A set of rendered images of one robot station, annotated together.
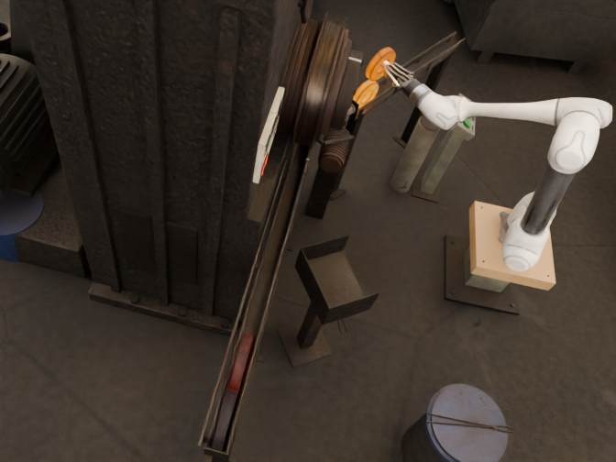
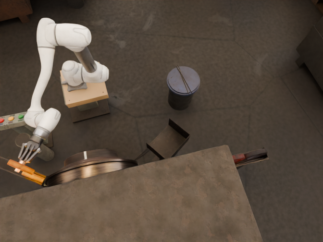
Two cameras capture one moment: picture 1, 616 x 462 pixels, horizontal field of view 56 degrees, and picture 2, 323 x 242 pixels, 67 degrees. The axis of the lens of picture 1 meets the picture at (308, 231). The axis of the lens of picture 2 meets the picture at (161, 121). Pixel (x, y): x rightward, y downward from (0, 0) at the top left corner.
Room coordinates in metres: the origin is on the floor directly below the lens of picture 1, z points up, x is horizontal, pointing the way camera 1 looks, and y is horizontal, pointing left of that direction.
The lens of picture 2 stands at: (1.33, 0.37, 2.41)
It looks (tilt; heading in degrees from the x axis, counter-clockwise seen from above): 68 degrees down; 255
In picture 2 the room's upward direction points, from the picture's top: 4 degrees clockwise
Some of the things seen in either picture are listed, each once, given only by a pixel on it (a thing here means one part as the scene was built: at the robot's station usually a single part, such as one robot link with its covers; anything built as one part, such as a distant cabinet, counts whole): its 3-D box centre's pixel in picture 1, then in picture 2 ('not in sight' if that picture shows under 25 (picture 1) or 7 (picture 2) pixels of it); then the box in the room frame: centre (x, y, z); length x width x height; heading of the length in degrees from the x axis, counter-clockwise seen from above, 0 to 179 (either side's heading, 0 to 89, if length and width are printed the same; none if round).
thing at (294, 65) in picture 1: (297, 77); not in sight; (1.60, 0.20, 1.11); 0.47 x 0.10 x 0.47; 3
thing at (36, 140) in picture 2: (408, 84); (34, 143); (2.00, -0.22, 0.92); 0.09 x 0.08 x 0.07; 58
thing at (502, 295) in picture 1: (492, 259); (84, 95); (1.83, -0.95, 0.16); 0.40 x 0.40 x 0.31; 6
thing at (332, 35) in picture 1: (320, 83); (94, 179); (1.60, 0.12, 1.11); 0.47 x 0.06 x 0.47; 3
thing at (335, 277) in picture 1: (320, 313); (166, 151); (1.13, -0.15, 0.36); 0.26 x 0.20 x 0.72; 38
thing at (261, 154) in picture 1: (269, 135); not in sight; (1.26, 0.21, 1.15); 0.26 x 0.02 x 0.18; 3
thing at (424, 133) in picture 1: (413, 156); (36, 148); (2.27, -0.42, 0.26); 0.12 x 0.12 x 0.52
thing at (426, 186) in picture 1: (445, 152); (29, 131); (2.32, -0.58, 0.31); 0.24 x 0.16 x 0.62; 3
